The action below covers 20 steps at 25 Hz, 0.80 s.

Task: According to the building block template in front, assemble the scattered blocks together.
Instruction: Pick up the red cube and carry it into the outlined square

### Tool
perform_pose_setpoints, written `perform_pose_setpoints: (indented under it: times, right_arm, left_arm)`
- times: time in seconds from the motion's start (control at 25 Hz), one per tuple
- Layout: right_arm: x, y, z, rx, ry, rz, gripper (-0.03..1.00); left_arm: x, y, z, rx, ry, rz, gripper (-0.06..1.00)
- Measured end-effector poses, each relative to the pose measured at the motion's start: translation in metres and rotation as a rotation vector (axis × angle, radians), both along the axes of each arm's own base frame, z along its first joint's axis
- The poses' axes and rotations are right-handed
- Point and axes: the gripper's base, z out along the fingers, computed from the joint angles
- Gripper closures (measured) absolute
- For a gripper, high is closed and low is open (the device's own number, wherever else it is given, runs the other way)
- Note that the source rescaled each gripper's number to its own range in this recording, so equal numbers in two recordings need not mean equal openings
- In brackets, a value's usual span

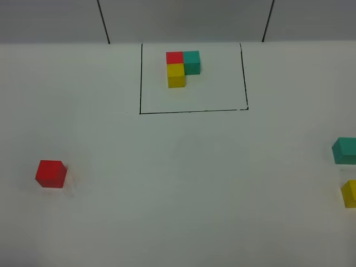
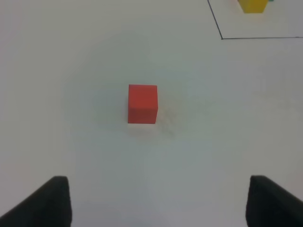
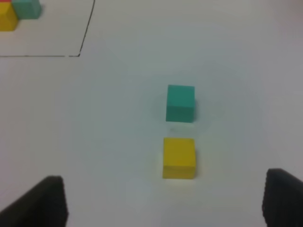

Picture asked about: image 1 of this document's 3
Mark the green template block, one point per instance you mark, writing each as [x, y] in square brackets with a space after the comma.
[192, 63]

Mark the red template block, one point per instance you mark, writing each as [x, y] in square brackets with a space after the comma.
[175, 57]

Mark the yellow template block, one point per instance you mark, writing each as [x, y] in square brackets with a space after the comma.
[175, 75]

